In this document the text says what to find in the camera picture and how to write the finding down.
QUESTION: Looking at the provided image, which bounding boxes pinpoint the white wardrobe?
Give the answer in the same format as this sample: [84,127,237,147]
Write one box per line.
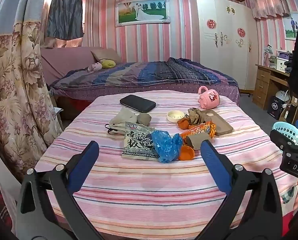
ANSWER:
[194,0,258,92]

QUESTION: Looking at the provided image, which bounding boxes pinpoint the long cardboard tube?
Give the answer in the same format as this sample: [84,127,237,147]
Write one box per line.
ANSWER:
[183,132,211,150]

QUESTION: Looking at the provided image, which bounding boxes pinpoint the desk lamp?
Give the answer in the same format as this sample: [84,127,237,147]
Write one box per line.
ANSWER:
[262,44,273,68]

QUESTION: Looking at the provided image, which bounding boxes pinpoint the shiny pink curtain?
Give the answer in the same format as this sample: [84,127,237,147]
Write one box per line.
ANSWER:
[39,0,101,48]

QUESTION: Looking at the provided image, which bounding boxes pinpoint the black smartphone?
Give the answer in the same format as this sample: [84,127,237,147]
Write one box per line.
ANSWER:
[119,94,156,113]

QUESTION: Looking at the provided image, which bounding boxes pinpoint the blue plastic bag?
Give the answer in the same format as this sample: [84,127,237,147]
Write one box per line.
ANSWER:
[151,131,183,163]

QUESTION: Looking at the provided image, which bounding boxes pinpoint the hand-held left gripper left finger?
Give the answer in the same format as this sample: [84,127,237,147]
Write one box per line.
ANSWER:
[15,141,107,240]

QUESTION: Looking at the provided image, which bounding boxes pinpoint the framed wedding photo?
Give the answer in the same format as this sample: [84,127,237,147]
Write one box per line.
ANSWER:
[115,0,171,27]

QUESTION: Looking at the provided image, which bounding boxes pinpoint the brown phone case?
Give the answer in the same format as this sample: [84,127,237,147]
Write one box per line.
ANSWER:
[200,109,234,136]

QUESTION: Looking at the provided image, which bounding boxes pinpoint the orange peel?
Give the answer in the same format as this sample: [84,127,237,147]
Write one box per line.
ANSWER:
[177,118,191,130]

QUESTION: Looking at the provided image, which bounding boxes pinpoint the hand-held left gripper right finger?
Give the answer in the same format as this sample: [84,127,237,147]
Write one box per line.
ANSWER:
[196,140,283,240]

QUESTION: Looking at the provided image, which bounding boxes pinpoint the grey printed food packet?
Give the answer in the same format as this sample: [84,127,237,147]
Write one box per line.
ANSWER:
[121,121,162,161]

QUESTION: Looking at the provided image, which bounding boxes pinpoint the white storage box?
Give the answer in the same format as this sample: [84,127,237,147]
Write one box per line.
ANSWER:
[276,56,293,72]

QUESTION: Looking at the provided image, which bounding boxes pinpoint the brown wrapper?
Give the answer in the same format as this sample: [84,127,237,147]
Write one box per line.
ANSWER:
[185,108,209,125]

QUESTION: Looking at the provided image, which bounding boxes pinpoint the dark grey curtain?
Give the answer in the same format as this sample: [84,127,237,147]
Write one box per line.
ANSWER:
[45,0,84,40]

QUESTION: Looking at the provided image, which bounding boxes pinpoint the wooden desk with drawers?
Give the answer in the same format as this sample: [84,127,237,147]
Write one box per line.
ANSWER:
[255,64,293,110]

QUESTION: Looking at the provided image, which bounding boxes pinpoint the pink cartoon mug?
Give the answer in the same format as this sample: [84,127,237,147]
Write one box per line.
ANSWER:
[198,86,220,110]

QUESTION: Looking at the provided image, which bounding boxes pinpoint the orange plastic lid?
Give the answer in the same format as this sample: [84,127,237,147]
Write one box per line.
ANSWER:
[178,145,195,161]

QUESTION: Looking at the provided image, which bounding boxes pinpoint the beige pillow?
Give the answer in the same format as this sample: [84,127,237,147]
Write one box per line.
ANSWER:
[91,49,122,63]

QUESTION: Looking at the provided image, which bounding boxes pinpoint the white helmet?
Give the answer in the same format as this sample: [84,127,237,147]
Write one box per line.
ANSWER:
[275,90,290,103]

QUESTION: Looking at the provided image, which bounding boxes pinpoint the orange snack packet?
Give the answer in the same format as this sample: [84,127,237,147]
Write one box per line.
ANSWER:
[179,121,217,143]

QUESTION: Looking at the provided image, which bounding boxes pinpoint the bed with purple dotted sheet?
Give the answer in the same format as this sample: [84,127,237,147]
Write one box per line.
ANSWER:
[49,80,240,120]

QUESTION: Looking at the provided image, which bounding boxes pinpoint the beige face mask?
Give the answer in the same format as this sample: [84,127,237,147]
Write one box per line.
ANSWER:
[104,107,139,136]

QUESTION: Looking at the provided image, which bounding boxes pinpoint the mauve covered headboard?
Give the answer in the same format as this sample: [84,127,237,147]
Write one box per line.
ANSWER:
[40,46,104,85]

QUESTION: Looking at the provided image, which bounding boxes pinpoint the beige floral curtain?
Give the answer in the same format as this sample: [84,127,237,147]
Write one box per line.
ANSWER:
[0,0,65,180]

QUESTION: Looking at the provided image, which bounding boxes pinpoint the pink floral valance curtain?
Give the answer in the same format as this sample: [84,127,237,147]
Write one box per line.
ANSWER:
[247,0,293,20]

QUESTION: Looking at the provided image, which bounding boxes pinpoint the small framed couple photo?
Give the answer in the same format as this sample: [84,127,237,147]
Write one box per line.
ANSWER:
[284,11,298,40]

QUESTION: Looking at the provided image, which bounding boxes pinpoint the pink plush toy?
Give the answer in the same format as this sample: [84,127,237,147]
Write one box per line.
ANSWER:
[87,62,102,73]

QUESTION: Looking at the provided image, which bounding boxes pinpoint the white round lid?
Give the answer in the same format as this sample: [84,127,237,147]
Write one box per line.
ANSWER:
[167,110,185,123]

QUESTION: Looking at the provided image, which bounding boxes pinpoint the yellow-green plush toy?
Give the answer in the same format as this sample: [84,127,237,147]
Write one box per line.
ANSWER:
[101,59,116,69]

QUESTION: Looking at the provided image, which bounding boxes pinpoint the pink striped tablecloth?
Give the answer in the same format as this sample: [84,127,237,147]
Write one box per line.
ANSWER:
[35,90,298,233]

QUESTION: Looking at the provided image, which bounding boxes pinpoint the light blue plastic basket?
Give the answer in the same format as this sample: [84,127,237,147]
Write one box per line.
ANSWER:
[272,121,298,147]

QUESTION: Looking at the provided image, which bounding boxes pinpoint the black printed box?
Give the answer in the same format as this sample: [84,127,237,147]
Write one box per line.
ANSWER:
[267,96,289,120]

